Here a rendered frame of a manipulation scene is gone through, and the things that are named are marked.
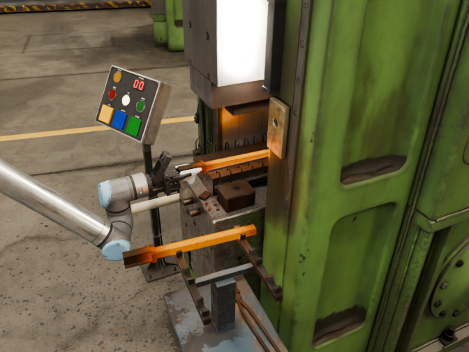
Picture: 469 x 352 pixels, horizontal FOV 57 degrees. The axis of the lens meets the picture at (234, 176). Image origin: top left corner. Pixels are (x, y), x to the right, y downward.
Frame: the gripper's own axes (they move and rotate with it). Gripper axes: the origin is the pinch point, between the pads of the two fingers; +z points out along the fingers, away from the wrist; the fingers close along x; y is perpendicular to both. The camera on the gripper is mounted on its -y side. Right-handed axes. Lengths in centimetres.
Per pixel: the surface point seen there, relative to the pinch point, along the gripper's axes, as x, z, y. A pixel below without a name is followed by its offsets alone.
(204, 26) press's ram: 2, 4, -52
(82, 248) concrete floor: -92, -46, 101
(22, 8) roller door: -810, -38, 100
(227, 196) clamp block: 18.6, 4.0, 2.9
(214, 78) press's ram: 10.1, 3.6, -37.7
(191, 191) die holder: 0.7, -3.2, 10.1
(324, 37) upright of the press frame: 44, 19, -57
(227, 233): 35.8, -3.9, 3.6
